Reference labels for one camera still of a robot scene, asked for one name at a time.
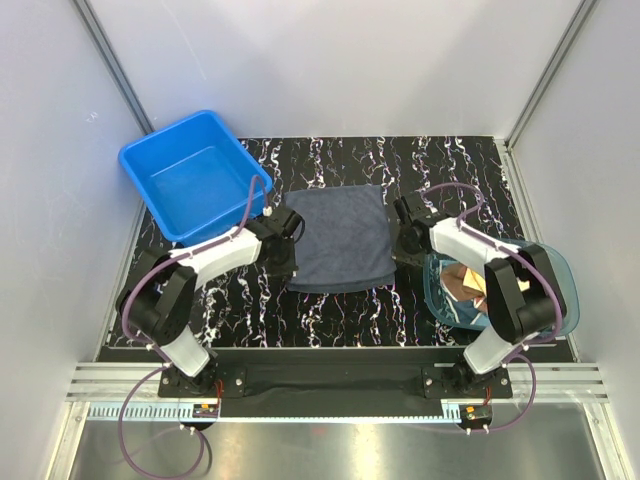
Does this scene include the dark grey-blue towel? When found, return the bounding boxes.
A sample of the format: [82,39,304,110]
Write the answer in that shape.
[284,185,396,294]

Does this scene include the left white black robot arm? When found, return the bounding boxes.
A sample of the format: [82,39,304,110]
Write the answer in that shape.
[115,206,305,396]

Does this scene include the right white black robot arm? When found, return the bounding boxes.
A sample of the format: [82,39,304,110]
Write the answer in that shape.
[393,192,567,397]

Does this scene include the brown towel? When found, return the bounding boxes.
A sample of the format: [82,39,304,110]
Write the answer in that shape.
[441,263,487,313]

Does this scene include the translucent teal plastic basket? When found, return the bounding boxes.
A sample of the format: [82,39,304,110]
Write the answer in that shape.
[423,244,580,336]

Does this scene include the yellow towel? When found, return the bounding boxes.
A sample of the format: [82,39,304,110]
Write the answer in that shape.
[462,268,530,295]

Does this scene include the blue plastic bin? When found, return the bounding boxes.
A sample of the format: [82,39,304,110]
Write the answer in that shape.
[118,110,273,246]

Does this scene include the left small connector board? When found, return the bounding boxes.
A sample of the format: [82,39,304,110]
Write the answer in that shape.
[192,403,220,419]

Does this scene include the small connector board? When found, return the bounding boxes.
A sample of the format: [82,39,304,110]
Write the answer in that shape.
[192,403,220,419]
[462,404,493,422]

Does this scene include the right small connector board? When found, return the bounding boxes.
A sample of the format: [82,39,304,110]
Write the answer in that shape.
[462,404,493,422]

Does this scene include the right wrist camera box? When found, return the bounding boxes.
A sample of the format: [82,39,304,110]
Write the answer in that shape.
[393,192,432,225]

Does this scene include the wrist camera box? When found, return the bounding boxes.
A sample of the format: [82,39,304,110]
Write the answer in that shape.
[281,208,305,242]
[393,192,432,225]

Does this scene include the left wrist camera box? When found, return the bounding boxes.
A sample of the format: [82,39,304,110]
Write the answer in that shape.
[281,208,305,242]

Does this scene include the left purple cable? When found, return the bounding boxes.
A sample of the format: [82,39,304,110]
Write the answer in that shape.
[115,174,274,476]

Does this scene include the purple cable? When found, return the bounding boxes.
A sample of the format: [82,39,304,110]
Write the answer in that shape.
[115,174,274,476]
[419,182,566,431]

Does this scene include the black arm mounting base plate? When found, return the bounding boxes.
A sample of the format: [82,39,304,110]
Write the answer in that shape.
[157,347,511,401]

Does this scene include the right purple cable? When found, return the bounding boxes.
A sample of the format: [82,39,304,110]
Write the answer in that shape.
[419,182,566,431]

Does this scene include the aluminium front rail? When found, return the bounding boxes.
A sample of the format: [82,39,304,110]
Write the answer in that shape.
[66,363,608,424]

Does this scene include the left aluminium frame post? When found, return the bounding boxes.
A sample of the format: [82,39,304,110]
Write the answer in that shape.
[70,0,154,134]

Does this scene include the aluminium frame post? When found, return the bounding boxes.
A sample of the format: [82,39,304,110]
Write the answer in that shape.
[504,0,599,150]
[70,0,154,134]

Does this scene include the right aluminium frame post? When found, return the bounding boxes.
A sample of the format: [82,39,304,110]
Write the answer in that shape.
[504,0,599,150]

